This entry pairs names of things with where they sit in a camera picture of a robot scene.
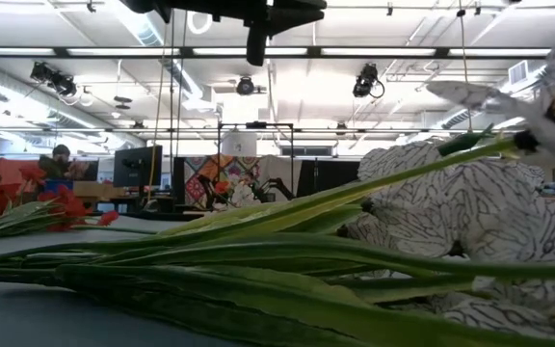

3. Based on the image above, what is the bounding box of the white cylinder shade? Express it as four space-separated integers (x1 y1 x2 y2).
221 130 258 158

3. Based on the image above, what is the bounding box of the colourful patchwork quilt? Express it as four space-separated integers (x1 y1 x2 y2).
183 154 303 212

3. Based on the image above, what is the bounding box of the black hanging camera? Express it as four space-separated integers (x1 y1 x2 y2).
235 75 268 96
352 62 385 100
29 61 79 97

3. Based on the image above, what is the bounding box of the white air vent grille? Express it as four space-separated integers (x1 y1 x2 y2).
507 60 530 87

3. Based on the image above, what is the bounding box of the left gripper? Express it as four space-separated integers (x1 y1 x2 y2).
161 0 328 67

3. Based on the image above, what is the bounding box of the long ceiling light bar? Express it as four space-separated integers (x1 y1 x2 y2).
0 125 524 135
0 45 553 60

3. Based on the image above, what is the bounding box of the large red flower bunch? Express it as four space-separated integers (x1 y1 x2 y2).
0 166 158 242

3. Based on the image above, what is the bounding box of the black computer monitor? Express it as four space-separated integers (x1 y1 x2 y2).
112 145 164 189

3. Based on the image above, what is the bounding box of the white veined flower bunch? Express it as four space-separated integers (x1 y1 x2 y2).
0 21 555 347

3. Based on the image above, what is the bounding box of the black metal frame stand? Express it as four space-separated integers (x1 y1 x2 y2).
216 121 296 197

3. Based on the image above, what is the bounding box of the black screen panel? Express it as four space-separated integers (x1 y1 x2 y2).
300 159 361 199

